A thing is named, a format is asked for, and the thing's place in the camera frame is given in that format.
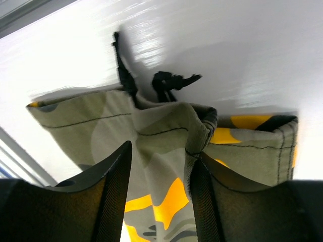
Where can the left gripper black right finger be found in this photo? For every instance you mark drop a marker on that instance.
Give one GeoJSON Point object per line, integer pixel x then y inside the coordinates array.
{"type": "Point", "coordinates": [230, 207]}

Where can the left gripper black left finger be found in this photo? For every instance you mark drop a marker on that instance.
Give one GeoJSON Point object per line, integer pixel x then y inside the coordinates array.
{"type": "Point", "coordinates": [87, 207]}

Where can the camouflage yellow green trousers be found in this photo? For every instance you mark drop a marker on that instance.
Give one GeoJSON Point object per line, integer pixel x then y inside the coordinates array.
{"type": "Point", "coordinates": [167, 137]}

